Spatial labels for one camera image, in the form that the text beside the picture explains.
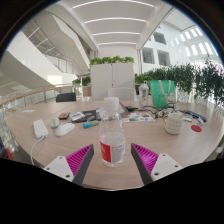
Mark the black power adapter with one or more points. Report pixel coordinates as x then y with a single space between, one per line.
130 108

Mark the row of potted trees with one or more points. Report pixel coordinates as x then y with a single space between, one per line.
186 78

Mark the white grid-pattern mug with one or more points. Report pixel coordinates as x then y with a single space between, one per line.
173 125

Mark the colourful sticker sheet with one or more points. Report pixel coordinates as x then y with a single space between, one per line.
139 117

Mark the clear plastic tumbler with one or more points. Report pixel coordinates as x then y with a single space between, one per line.
143 96

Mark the flat round red coaster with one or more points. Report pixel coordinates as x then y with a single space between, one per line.
196 128

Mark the clear water bottle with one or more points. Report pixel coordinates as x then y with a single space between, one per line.
112 140

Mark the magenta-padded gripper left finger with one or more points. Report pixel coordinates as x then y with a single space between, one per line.
78 160

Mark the black office chair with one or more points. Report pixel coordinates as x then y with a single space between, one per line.
65 97

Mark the blue-green marker pen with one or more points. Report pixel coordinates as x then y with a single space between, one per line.
90 124

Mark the small planter with green plants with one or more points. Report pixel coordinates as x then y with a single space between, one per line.
85 83

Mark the glass railing with wooden handrail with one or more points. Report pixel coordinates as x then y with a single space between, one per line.
30 94

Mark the white computer mouse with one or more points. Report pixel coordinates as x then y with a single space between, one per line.
64 129

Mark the white chair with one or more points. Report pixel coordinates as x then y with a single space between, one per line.
120 94

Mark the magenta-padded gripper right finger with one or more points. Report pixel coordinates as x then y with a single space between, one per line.
148 159

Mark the black notebook with papers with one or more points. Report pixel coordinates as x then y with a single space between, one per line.
87 115

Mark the white power strip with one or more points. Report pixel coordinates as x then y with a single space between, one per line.
40 129

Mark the green tote bag, cat print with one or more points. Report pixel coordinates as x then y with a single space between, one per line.
162 94

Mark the dark phone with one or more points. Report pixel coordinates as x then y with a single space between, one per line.
63 115

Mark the white planter cabinet with plants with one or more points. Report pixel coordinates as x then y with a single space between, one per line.
111 76

